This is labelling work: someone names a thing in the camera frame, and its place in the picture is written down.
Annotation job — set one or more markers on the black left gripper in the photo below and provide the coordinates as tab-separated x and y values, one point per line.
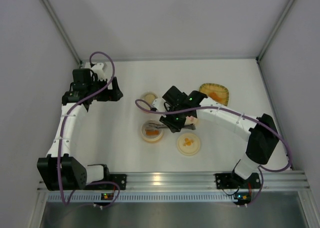
110	88

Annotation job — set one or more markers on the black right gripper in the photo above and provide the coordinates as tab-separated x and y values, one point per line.
172	122

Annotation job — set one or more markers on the metal tongs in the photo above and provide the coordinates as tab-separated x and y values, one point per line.
155	126

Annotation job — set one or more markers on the orange fried food piece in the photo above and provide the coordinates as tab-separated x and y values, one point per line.
152	132
215	96

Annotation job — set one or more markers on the white steamed bun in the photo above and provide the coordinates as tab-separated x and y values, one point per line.
149	97

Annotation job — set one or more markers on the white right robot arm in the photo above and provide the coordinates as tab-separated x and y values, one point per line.
260	133

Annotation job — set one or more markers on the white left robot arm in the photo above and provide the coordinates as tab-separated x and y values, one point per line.
60	168

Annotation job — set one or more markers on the orange lunch box bowl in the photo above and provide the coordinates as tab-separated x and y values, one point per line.
151	139

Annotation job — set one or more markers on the cream lid with pink knob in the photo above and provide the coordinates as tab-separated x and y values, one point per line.
192	120

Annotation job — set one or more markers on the cream lid with orange knob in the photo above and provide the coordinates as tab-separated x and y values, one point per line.
188	144

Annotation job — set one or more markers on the woven bamboo tray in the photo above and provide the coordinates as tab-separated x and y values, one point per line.
221	90

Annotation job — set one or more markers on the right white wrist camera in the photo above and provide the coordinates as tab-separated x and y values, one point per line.
159	104

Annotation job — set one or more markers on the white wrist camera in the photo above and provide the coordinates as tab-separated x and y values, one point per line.
159	104
100	70

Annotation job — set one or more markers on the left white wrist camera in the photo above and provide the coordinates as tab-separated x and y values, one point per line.
100	70

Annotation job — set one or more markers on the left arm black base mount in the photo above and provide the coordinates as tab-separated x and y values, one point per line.
110	183

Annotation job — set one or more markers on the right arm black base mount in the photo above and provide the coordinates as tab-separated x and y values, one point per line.
225	181

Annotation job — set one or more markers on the left aluminium frame post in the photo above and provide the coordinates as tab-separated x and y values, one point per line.
61	30

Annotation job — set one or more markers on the aluminium frame post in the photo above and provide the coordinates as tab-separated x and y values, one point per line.
61	30
276	28

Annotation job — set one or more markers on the slotted grey cable duct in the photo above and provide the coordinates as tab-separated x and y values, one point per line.
105	197

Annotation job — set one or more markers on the aluminium front rail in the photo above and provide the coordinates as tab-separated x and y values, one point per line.
290	180

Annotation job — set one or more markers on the right aluminium frame post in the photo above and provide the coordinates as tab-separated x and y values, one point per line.
276	28

